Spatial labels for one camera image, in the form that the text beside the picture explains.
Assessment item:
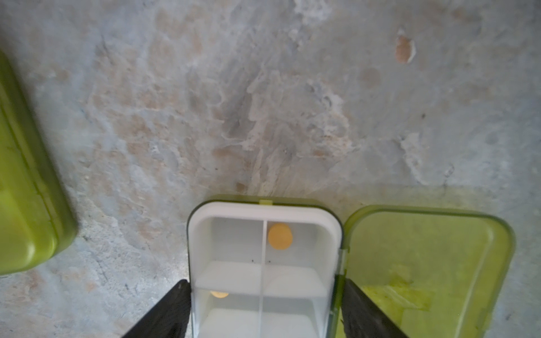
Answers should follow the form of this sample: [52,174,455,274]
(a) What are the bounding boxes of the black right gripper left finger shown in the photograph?
[123,280,192,338]

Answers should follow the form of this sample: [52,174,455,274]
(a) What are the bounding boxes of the green pillbox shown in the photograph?
[1,54,78,275]
[187,195,515,337]

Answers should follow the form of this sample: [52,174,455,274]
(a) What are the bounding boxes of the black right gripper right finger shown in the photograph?
[341,278,408,338]

